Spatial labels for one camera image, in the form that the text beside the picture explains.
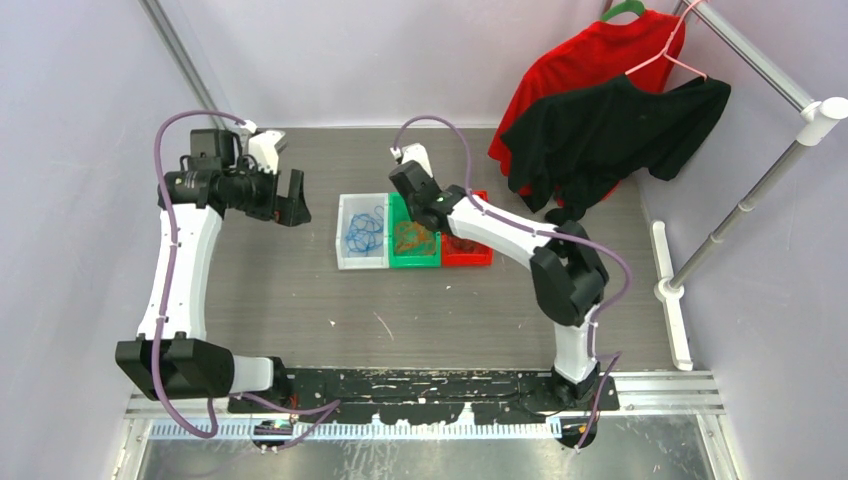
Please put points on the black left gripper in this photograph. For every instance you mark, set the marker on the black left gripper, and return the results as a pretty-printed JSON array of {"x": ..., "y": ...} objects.
[{"x": 291, "y": 210}]

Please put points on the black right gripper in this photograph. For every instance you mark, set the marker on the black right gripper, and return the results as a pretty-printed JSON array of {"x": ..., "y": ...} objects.
[{"x": 430, "y": 177}]

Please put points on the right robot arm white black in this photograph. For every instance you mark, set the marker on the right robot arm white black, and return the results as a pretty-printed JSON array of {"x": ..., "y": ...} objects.
[{"x": 568, "y": 275}]

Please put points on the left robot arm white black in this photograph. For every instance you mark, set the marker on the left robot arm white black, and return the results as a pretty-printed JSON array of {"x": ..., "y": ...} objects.
[{"x": 170, "y": 346}]

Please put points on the green plastic bin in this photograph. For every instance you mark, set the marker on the green plastic bin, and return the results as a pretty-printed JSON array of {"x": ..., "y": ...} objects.
[{"x": 410, "y": 244}]

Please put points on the red plastic bin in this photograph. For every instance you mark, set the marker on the red plastic bin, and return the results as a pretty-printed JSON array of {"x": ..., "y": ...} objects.
[{"x": 457, "y": 252}]

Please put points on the white plastic bin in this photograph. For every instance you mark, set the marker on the white plastic bin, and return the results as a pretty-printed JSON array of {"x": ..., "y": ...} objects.
[{"x": 362, "y": 231}]

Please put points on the black t-shirt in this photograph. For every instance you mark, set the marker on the black t-shirt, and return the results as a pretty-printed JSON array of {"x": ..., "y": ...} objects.
[{"x": 575, "y": 147}]

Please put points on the red t-shirt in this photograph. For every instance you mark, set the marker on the red t-shirt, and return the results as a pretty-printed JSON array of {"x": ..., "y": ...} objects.
[{"x": 597, "y": 54}]

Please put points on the pink hanger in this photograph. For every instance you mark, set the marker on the pink hanger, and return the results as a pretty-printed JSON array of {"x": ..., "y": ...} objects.
[{"x": 663, "y": 53}]

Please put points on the green hanger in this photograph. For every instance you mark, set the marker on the green hanger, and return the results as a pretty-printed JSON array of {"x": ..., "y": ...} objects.
[{"x": 635, "y": 7}]

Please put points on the metal clothes rack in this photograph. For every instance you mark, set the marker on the metal clothes rack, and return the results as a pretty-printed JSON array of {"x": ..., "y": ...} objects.
[{"x": 820, "y": 118}]

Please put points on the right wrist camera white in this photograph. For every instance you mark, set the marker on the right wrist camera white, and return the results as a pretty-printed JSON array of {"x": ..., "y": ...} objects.
[{"x": 412, "y": 153}]

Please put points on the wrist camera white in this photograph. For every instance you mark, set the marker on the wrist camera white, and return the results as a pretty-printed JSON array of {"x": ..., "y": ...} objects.
[
  {"x": 263, "y": 145},
  {"x": 412, "y": 153}
]

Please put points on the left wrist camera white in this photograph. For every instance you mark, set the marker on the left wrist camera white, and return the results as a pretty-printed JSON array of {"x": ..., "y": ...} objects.
[{"x": 263, "y": 145}]

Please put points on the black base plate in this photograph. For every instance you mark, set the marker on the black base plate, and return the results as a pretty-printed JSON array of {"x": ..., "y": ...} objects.
[{"x": 439, "y": 396}]

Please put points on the white perforated cable duct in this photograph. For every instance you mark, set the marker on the white perforated cable duct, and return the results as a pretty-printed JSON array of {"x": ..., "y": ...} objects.
[{"x": 249, "y": 429}]

